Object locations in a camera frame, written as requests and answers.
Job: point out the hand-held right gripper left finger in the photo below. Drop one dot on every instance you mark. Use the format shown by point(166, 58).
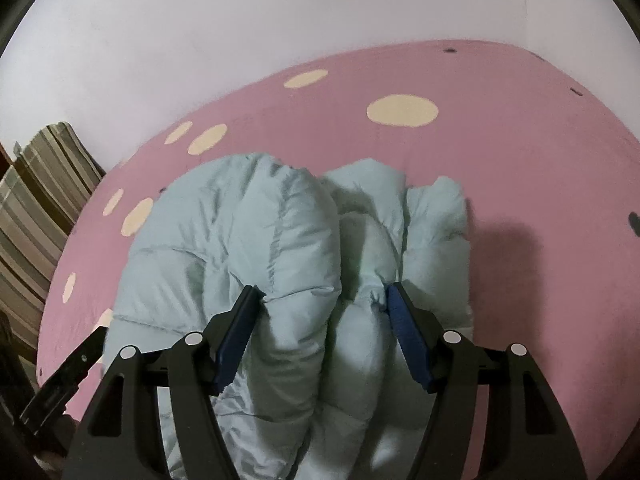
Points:
point(231, 345)

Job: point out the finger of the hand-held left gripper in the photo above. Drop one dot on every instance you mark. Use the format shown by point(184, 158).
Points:
point(67, 372)

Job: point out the striped brown cloth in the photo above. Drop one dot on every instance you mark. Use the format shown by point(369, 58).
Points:
point(40, 200)

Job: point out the light blue puffer jacket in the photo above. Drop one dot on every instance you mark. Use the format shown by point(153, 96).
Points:
point(280, 240)

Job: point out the pink dotted bed sheet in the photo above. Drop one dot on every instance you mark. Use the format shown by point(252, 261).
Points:
point(525, 160)

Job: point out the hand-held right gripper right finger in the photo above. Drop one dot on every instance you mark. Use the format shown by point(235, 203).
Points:
point(406, 342)

